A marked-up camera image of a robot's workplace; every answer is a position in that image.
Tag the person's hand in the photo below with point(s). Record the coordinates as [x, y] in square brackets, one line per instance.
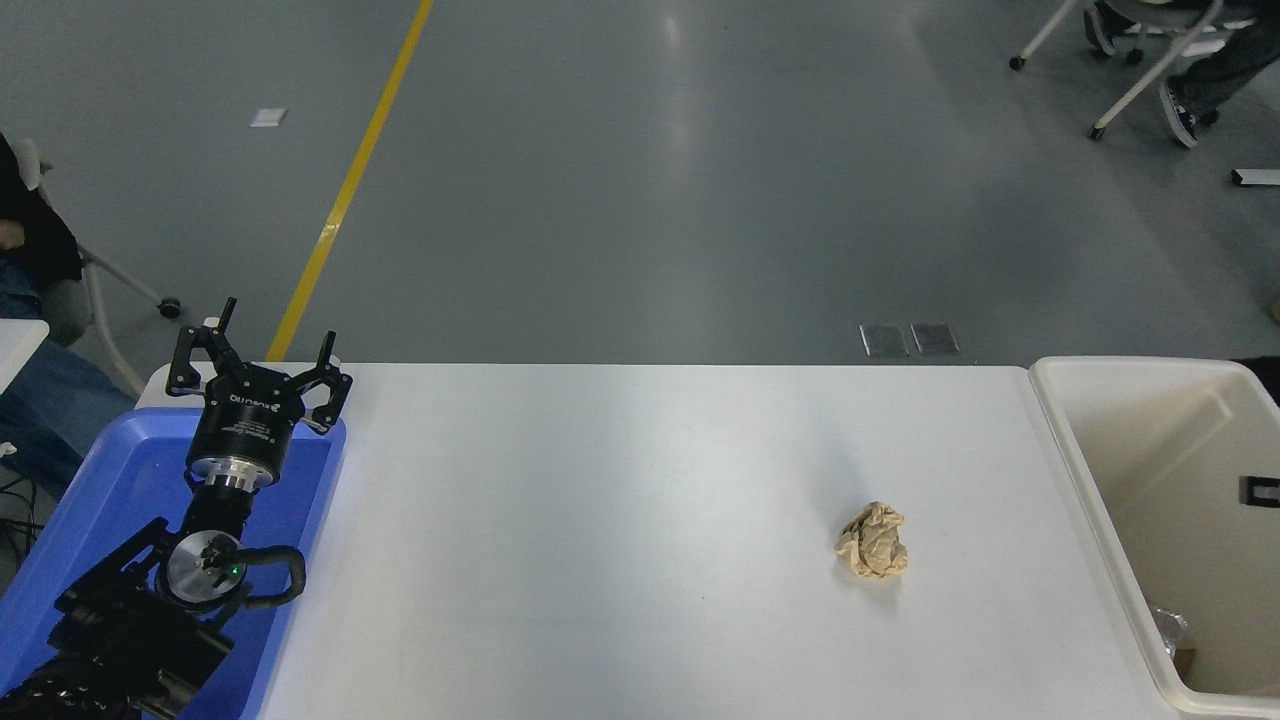
[10, 234]

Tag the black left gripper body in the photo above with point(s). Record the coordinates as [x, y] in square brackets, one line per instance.
[243, 425]

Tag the metal floor plate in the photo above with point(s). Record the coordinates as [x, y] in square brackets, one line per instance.
[884, 340]
[934, 338]

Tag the white wheeled chair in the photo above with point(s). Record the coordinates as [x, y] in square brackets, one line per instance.
[1150, 75]
[65, 305]

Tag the small white side table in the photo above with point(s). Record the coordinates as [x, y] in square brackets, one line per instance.
[18, 345]

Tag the crumpled tan paper ball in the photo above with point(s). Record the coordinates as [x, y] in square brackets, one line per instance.
[873, 545]

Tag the white paper scrap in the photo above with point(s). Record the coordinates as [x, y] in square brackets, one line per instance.
[268, 117]

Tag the large pale plastic bin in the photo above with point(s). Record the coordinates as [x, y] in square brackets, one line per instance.
[1200, 440]

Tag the white flat bar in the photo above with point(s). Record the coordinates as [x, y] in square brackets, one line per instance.
[1258, 177]

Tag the person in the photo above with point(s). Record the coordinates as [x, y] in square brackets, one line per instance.
[50, 410]
[1225, 70]

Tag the blue plastic tray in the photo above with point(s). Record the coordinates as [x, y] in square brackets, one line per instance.
[120, 480]

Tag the black object behind bin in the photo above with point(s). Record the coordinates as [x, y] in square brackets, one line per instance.
[1262, 382]

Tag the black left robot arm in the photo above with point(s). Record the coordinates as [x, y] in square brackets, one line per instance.
[130, 640]

